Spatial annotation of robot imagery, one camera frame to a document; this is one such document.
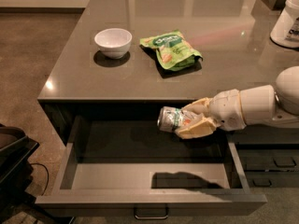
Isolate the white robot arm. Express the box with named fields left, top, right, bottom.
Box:
left=175, top=66, right=299, bottom=139

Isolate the black cable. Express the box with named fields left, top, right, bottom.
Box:
left=30, top=162, right=50, bottom=196

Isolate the grey kitchen counter cabinet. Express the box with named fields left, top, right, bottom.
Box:
left=38, top=0, right=299, bottom=141

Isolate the white ceramic bowl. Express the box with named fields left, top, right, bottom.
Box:
left=94, top=28, right=133, bottom=59

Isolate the white plastic jar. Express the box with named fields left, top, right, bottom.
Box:
left=270, top=0, right=299, bottom=49

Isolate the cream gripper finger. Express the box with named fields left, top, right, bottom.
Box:
left=175, top=116, right=219, bottom=139
left=183, top=97, right=211, bottom=116

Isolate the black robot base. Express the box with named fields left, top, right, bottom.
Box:
left=0, top=125, right=39, bottom=210

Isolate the metal drawer handle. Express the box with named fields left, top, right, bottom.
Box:
left=134, top=207, right=169, bottom=220

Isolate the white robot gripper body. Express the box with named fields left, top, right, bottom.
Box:
left=209, top=89, right=246, bottom=132

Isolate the open grey top drawer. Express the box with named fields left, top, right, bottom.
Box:
left=36, top=117, right=266, bottom=217

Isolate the green snack bag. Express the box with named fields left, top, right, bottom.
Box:
left=140, top=30, right=203, bottom=72

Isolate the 7up soda can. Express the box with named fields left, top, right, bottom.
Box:
left=157, top=106, right=197, bottom=133

